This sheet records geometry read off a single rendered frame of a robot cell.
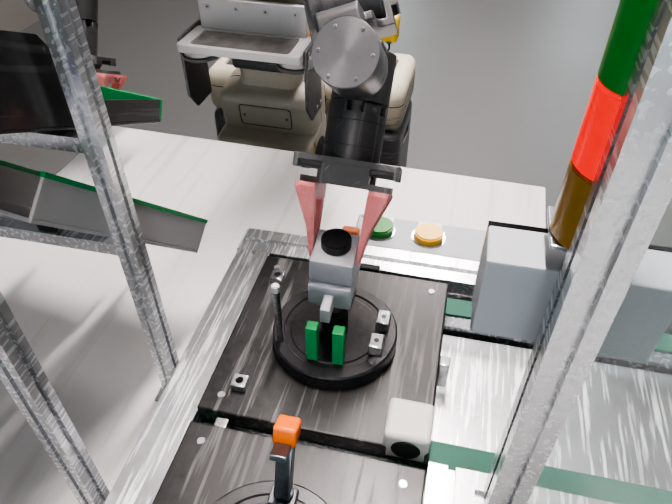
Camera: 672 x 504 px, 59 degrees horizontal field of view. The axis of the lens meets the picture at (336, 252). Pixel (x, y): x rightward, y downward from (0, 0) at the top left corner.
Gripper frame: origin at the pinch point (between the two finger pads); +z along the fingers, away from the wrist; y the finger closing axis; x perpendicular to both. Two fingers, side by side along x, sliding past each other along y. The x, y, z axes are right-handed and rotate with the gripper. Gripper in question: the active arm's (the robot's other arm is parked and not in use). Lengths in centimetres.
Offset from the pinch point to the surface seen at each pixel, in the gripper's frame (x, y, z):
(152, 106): -0.7, -20.7, -11.5
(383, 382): 3.6, 6.8, 13.4
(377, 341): 3.6, 5.5, 9.1
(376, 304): 9.9, 4.4, 6.5
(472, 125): 248, 27, -45
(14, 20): 300, -267, -76
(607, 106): -26.3, 15.7, -12.7
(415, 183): 53, 6, -9
